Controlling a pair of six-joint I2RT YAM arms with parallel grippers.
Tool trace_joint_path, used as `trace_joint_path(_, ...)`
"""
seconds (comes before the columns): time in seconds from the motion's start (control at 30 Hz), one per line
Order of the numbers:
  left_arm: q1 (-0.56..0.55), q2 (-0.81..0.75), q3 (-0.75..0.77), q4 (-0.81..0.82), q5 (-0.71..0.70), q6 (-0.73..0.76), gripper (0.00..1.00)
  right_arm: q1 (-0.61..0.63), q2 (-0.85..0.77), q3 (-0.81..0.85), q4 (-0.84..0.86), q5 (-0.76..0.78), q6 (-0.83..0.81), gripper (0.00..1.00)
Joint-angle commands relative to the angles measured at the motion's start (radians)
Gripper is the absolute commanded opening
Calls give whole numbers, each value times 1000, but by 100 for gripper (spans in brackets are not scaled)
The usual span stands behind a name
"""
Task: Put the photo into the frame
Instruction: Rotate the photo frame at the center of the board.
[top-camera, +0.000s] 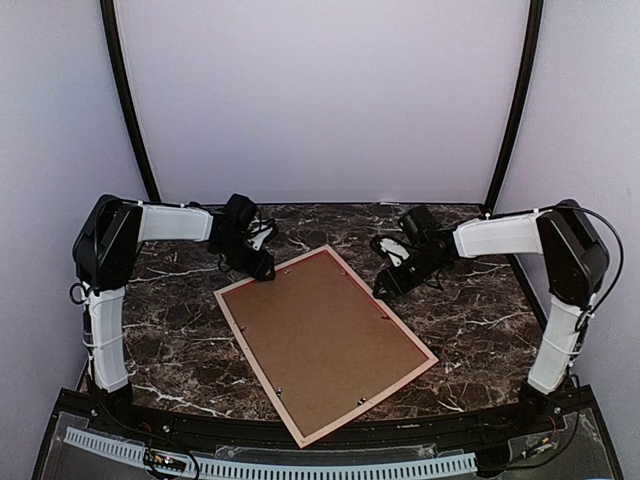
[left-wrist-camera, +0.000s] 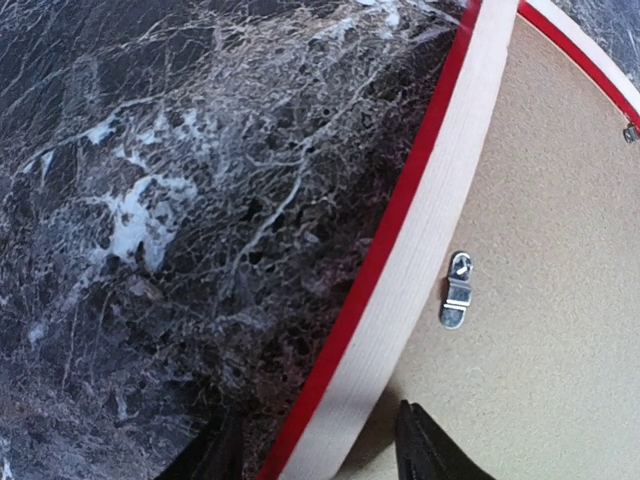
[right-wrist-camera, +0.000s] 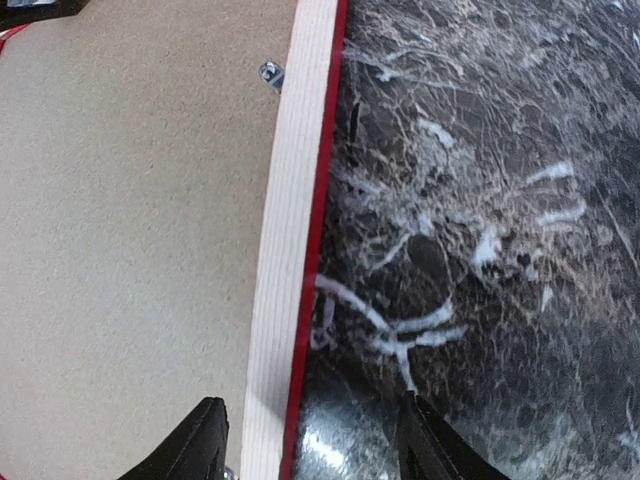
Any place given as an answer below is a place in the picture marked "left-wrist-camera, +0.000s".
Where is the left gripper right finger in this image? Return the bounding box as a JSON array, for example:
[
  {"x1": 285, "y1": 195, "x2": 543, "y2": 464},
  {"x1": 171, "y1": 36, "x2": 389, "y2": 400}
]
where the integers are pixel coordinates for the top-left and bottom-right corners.
[{"x1": 395, "y1": 400, "x2": 494, "y2": 480}]

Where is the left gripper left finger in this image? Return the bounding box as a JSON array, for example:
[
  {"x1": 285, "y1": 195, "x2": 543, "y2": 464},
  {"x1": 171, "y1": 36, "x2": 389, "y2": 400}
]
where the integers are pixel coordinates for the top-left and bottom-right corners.
[{"x1": 159, "y1": 408, "x2": 243, "y2": 480}]

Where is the brown cardboard backing board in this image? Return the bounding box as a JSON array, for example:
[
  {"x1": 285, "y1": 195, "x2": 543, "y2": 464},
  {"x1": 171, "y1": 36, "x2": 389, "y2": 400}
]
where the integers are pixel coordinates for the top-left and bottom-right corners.
[{"x1": 339, "y1": 19, "x2": 639, "y2": 479}]

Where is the red wooden picture frame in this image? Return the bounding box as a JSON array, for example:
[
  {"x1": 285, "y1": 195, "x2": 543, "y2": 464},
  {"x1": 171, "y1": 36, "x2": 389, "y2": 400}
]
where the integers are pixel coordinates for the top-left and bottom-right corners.
[{"x1": 259, "y1": 1, "x2": 639, "y2": 479}]

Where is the upper metal backing clip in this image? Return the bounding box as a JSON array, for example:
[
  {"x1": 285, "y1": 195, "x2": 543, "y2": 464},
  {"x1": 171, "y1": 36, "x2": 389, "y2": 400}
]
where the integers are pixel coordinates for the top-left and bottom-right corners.
[{"x1": 440, "y1": 251, "x2": 473, "y2": 330}]

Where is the metal backing clip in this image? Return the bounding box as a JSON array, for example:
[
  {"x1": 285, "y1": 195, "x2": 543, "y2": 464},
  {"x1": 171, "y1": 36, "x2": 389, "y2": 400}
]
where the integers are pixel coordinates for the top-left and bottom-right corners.
[
  {"x1": 623, "y1": 123, "x2": 640, "y2": 144},
  {"x1": 440, "y1": 251, "x2": 473, "y2": 330}
]

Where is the lower metal backing clip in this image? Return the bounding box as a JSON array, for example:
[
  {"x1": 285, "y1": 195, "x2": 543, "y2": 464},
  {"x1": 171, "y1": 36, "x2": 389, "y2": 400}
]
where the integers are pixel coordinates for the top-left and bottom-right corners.
[{"x1": 623, "y1": 123, "x2": 640, "y2": 144}]

